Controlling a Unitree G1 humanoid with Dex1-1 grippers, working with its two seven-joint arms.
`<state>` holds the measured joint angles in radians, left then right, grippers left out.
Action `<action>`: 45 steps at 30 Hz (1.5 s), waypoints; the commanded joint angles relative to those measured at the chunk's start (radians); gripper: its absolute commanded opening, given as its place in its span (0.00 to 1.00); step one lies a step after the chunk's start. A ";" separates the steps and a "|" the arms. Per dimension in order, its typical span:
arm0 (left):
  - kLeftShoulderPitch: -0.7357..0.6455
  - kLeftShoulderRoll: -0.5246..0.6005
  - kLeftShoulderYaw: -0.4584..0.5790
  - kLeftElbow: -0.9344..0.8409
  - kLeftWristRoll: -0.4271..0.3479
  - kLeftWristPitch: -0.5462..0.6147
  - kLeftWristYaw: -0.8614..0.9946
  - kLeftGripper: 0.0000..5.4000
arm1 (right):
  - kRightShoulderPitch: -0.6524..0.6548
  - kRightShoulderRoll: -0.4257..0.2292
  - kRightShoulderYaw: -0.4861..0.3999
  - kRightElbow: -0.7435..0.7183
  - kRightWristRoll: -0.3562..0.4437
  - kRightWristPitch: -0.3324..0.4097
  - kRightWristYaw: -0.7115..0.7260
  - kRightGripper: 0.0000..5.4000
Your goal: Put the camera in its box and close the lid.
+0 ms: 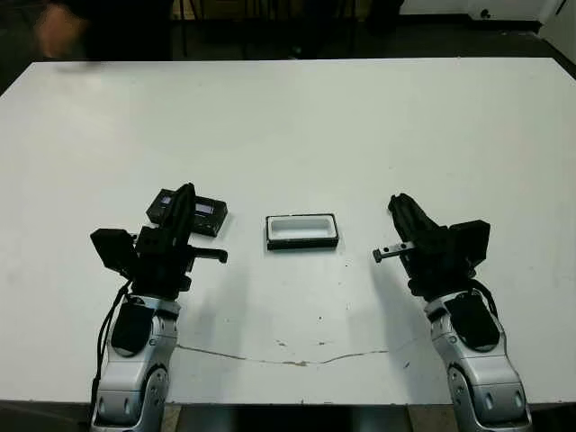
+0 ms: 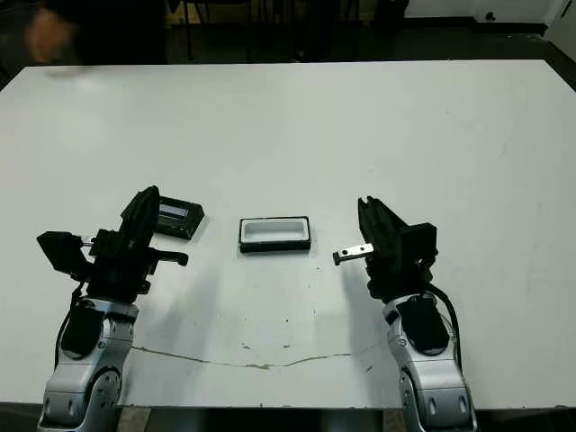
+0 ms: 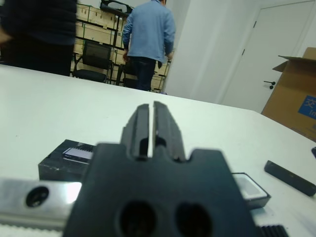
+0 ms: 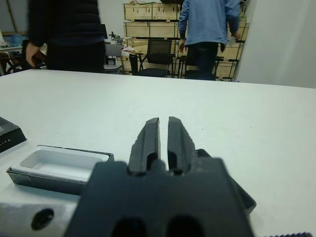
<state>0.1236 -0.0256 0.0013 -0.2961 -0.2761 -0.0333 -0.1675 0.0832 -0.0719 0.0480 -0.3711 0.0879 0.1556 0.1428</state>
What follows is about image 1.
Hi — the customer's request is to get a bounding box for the black box lid with print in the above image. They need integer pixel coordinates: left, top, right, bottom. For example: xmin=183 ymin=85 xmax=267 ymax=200
xmin=146 ymin=188 xmax=229 ymax=239

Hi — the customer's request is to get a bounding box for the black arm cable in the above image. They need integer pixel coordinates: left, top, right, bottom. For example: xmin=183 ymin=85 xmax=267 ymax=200
xmin=91 ymin=281 xmax=132 ymax=409
xmin=467 ymin=269 xmax=501 ymax=326

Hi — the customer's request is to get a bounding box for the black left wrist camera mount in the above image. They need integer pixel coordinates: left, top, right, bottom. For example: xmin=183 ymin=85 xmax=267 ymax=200
xmin=89 ymin=228 xmax=139 ymax=276

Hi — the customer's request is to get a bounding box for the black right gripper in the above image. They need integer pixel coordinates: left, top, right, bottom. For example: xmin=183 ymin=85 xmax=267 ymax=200
xmin=373 ymin=193 xmax=479 ymax=299

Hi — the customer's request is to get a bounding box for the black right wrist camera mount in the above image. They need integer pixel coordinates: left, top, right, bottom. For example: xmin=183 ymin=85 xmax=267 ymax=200
xmin=448 ymin=219 xmax=492 ymax=272

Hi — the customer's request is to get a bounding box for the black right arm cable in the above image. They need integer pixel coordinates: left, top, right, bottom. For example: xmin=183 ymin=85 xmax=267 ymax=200
xmin=467 ymin=269 xmax=501 ymax=326

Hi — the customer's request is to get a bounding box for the black box base white insert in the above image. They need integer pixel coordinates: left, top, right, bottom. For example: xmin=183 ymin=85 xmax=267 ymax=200
xmin=264 ymin=211 xmax=339 ymax=252

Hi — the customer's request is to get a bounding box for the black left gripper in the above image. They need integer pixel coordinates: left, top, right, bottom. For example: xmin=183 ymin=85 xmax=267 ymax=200
xmin=128 ymin=182 xmax=229 ymax=301

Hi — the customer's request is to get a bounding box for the person in black clothes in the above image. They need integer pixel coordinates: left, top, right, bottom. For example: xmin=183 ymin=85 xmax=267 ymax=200
xmin=83 ymin=0 xmax=175 ymax=62

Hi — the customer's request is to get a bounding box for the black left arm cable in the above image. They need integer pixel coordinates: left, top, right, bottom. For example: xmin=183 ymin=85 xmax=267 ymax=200
xmin=91 ymin=281 xmax=132 ymax=409

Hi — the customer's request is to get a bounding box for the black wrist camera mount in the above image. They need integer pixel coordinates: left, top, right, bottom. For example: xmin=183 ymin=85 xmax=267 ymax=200
xmin=89 ymin=228 xmax=139 ymax=276
xmin=448 ymin=219 xmax=492 ymax=272

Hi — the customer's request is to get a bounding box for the black mesh chair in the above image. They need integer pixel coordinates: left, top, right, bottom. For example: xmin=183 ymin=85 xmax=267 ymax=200
xmin=179 ymin=0 xmax=253 ymax=59

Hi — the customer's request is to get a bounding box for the person's bare hand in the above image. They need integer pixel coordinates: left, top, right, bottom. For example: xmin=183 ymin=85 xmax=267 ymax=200
xmin=36 ymin=4 xmax=92 ymax=60

